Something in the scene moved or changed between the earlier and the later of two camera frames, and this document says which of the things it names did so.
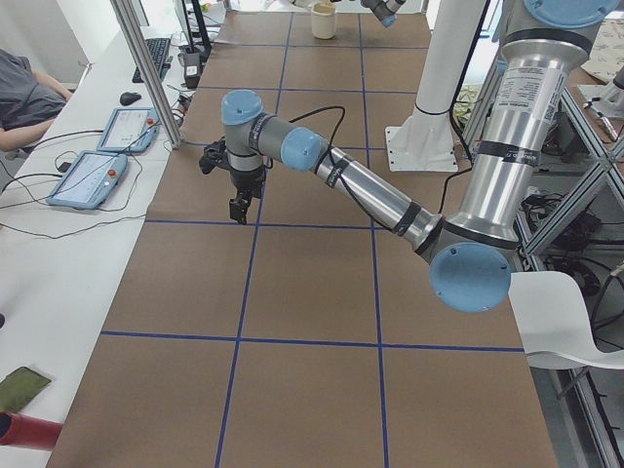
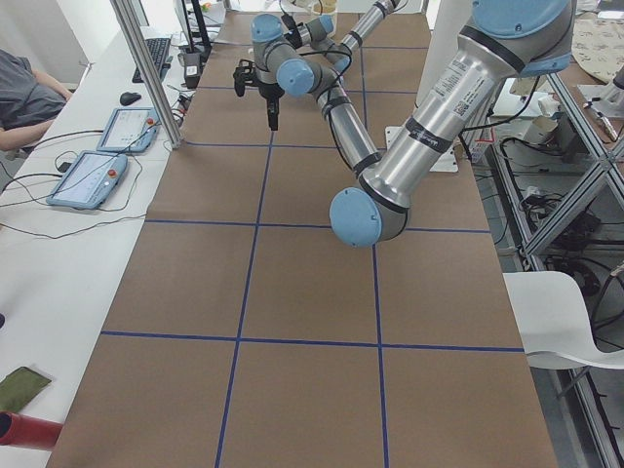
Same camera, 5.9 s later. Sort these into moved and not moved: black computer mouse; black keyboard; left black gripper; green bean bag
Moved: left black gripper
Not moved: black keyboard; green bean bag; black computer mouse
